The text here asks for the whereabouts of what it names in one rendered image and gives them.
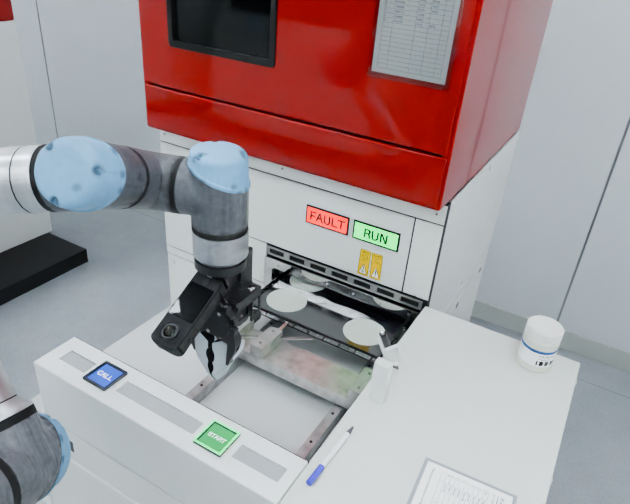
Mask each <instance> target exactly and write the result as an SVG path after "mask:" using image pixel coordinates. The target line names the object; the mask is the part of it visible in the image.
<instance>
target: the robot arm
mask: <svg viewBox="0 0 630 504"><path fill-rule="evenodd" d="M250 187H251V182H250V178H249V159H248V155H247V153H246V151H245V150H244V149H243V148H242V147H240V146H238V145H236V144H233V143H230V142H224V141H218V142H212V141H207V142H202V143H198V144H196V145H194V146H193V147H192V148H191V149H190V151H189V156H187V157H186V156H179V155H172V154H166V153H160V152H153V151H147V150H142V149H138V148H134V147H128V146H123V145H118V144H113V143H108V142H104V141H102V140H99V139H96V138H93V137H88V136H65V137H60V138H57V139H54V140H53V141H51V142H50V143H49V144H36V145H24V146H11V147H0V216H2V215H17V214H32V213H48V212H72V211H76V212H90V211H96V210H109V209H150V210H157V211H163V212H169V213H176V214H185V215H190V216H191V229H192V243H193V256H194V266H195V269H196V270H197V271H198V272H196V274H195V275H194V276H193V278H192V279H191V281H190V282H189V283H188V285H187V286H186V287H185V289H184V290H183V292H182V293H181V294H180V296H179V297H178V298H177V300H176V301H175V302H174V304H173V305H172V307H171V308H170V309H169V311H168V312H167V313H166V315H165V316H164V318H163V319H162V320H161V322H160V323H159V324H158V326H157V327H156V328H155V330H154V331H153V333H152V334H151V339H152V340H153V342H154V343H155V344H156V345H157V346H158V347H159V348H161V349H163V350H165V351H166V352H168V353H170V354H172V355H174V356H177V357H181V356H183V355H184V354H185V352H186V351H187V349H188V348H189V346H190V345H191V344H192V346H193V349H194V350H196V353H197V356H198V358H199V360H200V361H201V363H202V365H203V366H204V368H205V369H206V371H207V373H208V374H209V375H210V376H211V377H212V378H213V379H216V380H219V379H220V378H222V377H223V376H224V375H225V374H226V373H227V371H228V370H229V368H230V366H231V364H232V363H233V360H234V359H235V358H236V357H237V356H238V354H239V353H240V352H241V351H242V349H243V348H244V344H245V341H244V339H241V335H240V333H239V331H238V330H239V328H238V326H241V325H242V324H243V323H244V322H245V321H247V320H248V318H249V312H250V321H251V322H252V321H253V320H254V319H255V318H257V317H258V316H259V315H260V313H261V286H260V285H258V284H255V283H253V282H252V260H253V247H250V246H249V227H248V220H249V189H250ZM252 287H255V289H253V290H252V291H250V289H248V288H252ZM257 297H258V309H257V310H256V311H254V312H253V300H254V299H255V298H257ZM70 457H71V446H70V441H69V437H68V435H67V433H66V431H65V429H64V427H63V426H62V425H61V423H60V422H59V421H57V420H56V419H51V418H50V415H47V414H44V413H38V411H37V409H36V407H35V405H34V403H33V401H31V400H28V399H24V398H21V397H19V396H18V395H17V394H16V392H15V390H14V388H13V385H12V383H11V381H10V379H9V377H8V375H7V372H6V370H5V368H4V366H3V364H2V362H1V360H0V504H35V503H37V502H39V501H41V500H42V499H44V498H45V497H46V496H47V495H48V494H49V493H50V492H51V491H52V489H53V488H54V487H55V486H56V485H57V484H58V483H59V482H60V481H61V479H62V478H63V477H64V475H65V473H66V471H67V468H68V466H69V463H70Z"/></svg>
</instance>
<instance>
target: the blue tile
mask: <svg viewBox="0 0 630 504"><path fill-rule="evenodd" d="M122 374H123V373H122V372H120V371H119V370H117V369H115V368H113V367H111V366H109V365H108V364H105V365H104V366H103V367H101V368H100V369H98V370H97V371H95V372H94V373H93V374H91V375H90V376H88V377H87V378H89V379H91V380H92V381H94V382H96V383H98V384H99V385H101V386H103V387H105V386H107V385H108V384H109V383H111V382H112V381H113V380H115V379H116V378H118V377H119V376H120V375H122Z"/></svg>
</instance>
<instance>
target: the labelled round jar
mask: <svg viewBox="0 0 630 504"><path fill-rule="evenodd" d="M563 334H564V328H563V326H562V325H561V324H560V323H559V322H557V321H556V320H554V319H552V318H550V317H546V316H541V315H537V316H532V317H530V318H529V319H528V321H527V324H526V327H525V330H524V333H523V336H522V339H521V342H520V345H519V348H518V352H517V355H516V359H517V361H518V363H519V364H520V365H521V366H522V367H524V368H525V369H527V370H529V371H532V372H536V373H544V372H547V371H549V370H550V369H551V367H552V364H553V362H554V359H555V356H556V354H557V351H558V348H559V345H560V342H561V340H562V337H563Z"/></svg>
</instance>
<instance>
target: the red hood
mask: <svg viewBox="0 0 630 504"><path fill-rule="evenodd" d="M138 3H139V17H140V30H141V44H142V58H143V71H144V85H145V98H146V112H147V125H148V126H149V127H152V128H156V129H159V130H163V131H166V132H169V133H173V134H176V135H180V136H183V137H187V138H190V139H193V140H197V141H200V142H207V141H212V142H218V141H224V142H230V143H233V144H236V145H238V146H240V147H242V148H243V149H244V150H245V151H246V153H247V155H248V156H252V157H255V158H258V159H262V160H265V161H269V162H272V163H276V164H279V165H282V166H286V167H289V168H293V169H296V170H300V171H303V172H306V173H310V174H313V175H317V176H320V177H323V178H327V179H330V180H334V181H337V182H341V183H344V184H347V185H351V186H354V187H358V188H361V189H365V190H368V191H371V192H375V193H378V194H382V195H385V196H389V197H392V198H395V199H399V200H402V201H406V202H409V203H412V204H416V205H419V206H423V207H426V208H430V209H433V210H436V211H439V210H441V209H442V208H443V207H444V206H445V205H446V204H447V203H448V202H449V201H450V200H451V199H452V198H453V196H454V195H455V194H456V193H457V192H458V191H459V190H460V189H461V188H462V187H463V186H464V185H465V184H466V183H467V182H468V181H469V180H470V179H471V178H472V177H473V176H474V175H475V174H476V173H477V172H478V171H479V170H480V169H481V168H482V167H483V166H484V165H485V164H486V163H487V161H488V160H489V159H490V158H491V157H492V156H493V155H494V154H495V153H496V152H497V151H498V150H499V149H500V148H501V147H502V146H503V145H504V144H505V143H506V142H507V141H508V140H509V139H510V138H511V137H512V136H513V135H514V134H515V133H516V132H517V131H518V130H519V128H520V125H521V121H522V117H523V114H524V110H525V106H526V102H527V98H528V95H529V91H530V87H531V83H532V79H533V76H534V72H535V68H536V64H537V61H538V57H539V53H540V49H541V45H542V42H543V38H544V34H545V30H546V26H547V23H548V19H549V15H550V11H551V8H552V4H553V0H138Z"/></svg>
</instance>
